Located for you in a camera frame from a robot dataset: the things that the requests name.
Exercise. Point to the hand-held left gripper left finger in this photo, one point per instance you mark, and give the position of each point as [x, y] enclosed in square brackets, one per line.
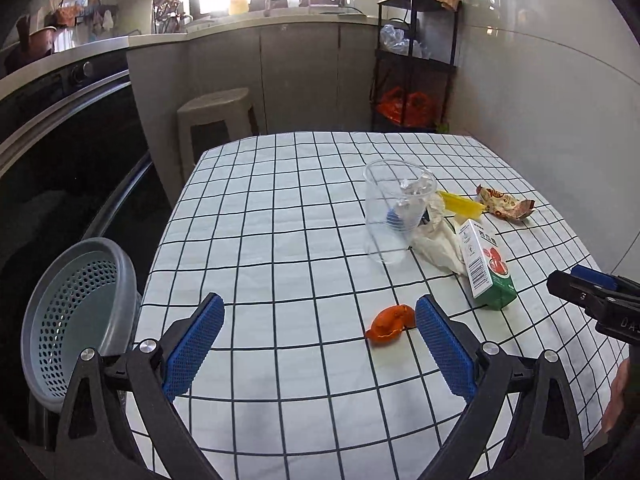
[195, 345]

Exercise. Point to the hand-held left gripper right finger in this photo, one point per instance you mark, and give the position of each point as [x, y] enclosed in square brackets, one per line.
[445, 345]

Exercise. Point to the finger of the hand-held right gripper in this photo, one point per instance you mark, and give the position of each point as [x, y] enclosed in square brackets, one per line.
[575, 287]
[595, 276]

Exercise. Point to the orange peel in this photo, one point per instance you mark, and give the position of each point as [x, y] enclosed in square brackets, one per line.
[387, 325]

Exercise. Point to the white green juice carton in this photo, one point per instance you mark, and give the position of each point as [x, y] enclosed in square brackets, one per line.
[485, 265]

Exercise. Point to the white paper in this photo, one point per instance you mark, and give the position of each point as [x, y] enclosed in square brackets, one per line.
[440, 245]

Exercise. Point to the snack wrapper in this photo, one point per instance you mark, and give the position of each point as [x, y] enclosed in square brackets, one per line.
[505, 205]

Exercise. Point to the clear plastic cup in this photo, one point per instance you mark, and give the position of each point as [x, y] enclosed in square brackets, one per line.
[380, 240]

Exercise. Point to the grey perforated plastic basket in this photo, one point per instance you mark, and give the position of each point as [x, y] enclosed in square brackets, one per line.
[75, 310]

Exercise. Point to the yellow plastic piece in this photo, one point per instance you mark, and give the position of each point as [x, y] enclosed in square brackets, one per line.
[462, 205]

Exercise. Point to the person's right hand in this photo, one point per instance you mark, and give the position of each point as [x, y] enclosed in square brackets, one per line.
[617, 395]

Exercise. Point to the small blue plastic item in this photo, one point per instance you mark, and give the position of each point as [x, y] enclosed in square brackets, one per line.
[395, 220]

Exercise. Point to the white black-grid tablecloth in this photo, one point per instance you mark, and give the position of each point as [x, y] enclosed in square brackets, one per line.
[300, 240]

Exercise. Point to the small green item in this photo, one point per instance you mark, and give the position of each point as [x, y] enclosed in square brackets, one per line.
[442, 126]

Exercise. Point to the black built-in oven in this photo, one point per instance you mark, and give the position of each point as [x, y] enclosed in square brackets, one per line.
[65, 160]

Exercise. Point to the orange plastic bag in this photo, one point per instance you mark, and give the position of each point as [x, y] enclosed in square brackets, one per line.
[405, 107]

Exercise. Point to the beige plastic stool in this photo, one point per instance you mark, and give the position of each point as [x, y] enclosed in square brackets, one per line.
[215, 105]

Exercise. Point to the black metal shelf rack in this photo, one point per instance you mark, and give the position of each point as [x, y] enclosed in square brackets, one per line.
[400, 56]

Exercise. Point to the grey kitchen cabinet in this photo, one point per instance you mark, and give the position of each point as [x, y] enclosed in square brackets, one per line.
[300, 70]

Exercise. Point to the oven control knob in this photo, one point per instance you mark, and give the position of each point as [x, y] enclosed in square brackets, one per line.
[88, 69]

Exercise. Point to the clear plastic bags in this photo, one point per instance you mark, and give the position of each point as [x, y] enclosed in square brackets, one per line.
[395, 37]

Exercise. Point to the yellow container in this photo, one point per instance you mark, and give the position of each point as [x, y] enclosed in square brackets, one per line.
[239, 6]

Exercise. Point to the copper pot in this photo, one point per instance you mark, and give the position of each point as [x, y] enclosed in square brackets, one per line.
[35, 42]

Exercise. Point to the wall utensil rack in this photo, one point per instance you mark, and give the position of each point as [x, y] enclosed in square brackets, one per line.
[85, 10]

